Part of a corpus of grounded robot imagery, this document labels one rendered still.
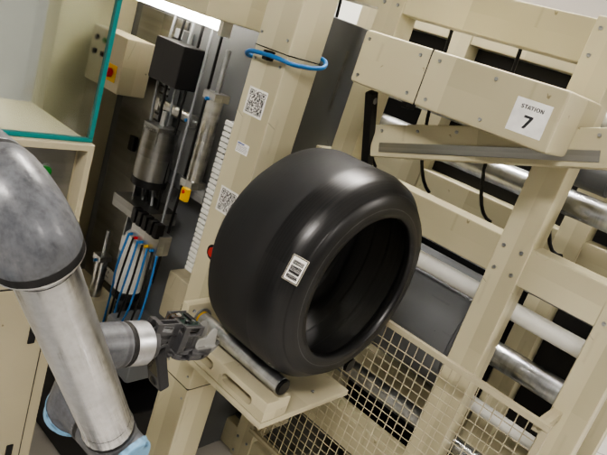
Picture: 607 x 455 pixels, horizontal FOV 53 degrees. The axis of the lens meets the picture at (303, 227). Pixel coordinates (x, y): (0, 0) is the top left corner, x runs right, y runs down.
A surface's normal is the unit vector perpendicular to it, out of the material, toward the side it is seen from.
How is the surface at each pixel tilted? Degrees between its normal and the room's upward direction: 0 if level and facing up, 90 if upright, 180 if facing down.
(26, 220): 65
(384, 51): 90
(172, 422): 90
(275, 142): 90
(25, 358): 90
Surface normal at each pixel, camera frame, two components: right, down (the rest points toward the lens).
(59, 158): 0.69, 0.42
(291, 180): -0.19, -0.67
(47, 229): 0.73, -0.04
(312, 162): 0.00, -0.81
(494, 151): -0.65, 0.03
